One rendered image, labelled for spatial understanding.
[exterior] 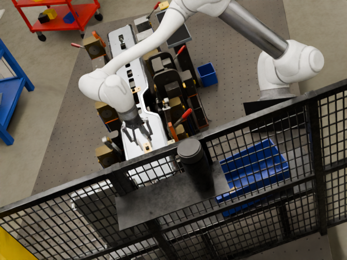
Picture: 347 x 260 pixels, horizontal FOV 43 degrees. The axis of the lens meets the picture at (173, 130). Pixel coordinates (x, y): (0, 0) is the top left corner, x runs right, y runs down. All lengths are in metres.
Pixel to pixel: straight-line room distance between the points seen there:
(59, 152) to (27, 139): 1.46
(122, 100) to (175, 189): 0.59
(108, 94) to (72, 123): 1.18
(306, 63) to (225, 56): 0.94
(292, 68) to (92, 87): 0.94
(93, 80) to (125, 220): 0.77
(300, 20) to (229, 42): 1.39
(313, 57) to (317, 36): 1.98
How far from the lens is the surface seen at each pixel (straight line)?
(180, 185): 1.38
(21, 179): 3.96
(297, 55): 2.14
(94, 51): 2.95
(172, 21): 2.02
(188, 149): 1.22
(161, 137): 2.15
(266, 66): 2.32
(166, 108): 1.96
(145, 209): 1.38
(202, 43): 3.15
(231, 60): 2.92
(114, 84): 1.81
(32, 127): 4.36
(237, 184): 1.83
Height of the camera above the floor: 2.51
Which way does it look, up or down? 45 degrees down
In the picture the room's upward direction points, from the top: 24 degrees counter-clockwise
